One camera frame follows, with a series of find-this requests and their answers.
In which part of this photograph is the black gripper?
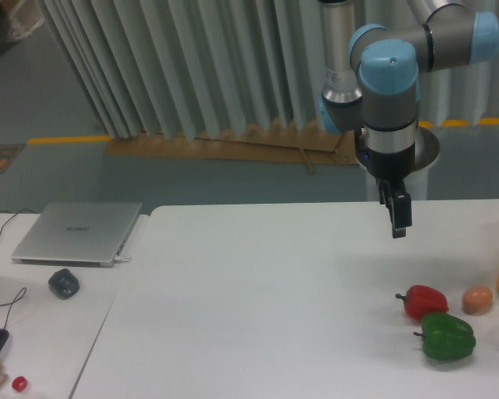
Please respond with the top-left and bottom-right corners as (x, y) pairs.
(356, 144), (415, 239)

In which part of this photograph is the green bell pepper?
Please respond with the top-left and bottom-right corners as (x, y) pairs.
(413, 313), (477, 361)

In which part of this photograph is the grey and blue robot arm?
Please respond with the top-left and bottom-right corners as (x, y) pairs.
(319, 1), (499, 239)

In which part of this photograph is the red bell pepper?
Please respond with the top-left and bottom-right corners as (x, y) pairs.
(394, 284), (448, 322)

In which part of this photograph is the brown cardboard sheet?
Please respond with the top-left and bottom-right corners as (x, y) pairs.
(106, 119), (357, 174)

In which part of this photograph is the brown egg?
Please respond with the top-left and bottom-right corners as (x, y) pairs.
(462, 286), (493, 314)

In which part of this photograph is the pale green folding curtain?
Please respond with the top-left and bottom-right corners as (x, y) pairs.
(37, 0), (499, 140)

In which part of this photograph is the silver laptop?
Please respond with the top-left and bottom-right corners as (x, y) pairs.
(12, 202), (142, 267)

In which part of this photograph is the dark grey earbuds case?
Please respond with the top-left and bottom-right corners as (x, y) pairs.
(48, 268), (81, 299)

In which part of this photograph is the yellow floor tape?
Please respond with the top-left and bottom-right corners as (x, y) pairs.
(27, 135), (111, 145)

